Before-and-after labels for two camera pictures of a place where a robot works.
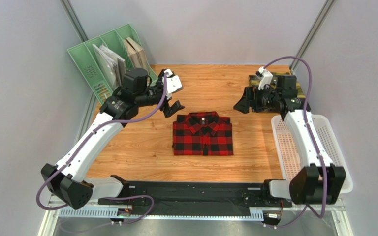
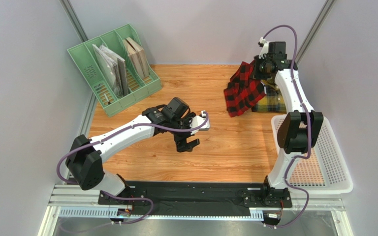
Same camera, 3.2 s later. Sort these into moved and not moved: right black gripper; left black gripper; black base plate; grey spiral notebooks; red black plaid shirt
Moved: left black gripper; red black plaid shirt; right black gripper
Not moved: grey spiral notebooks; black base plate
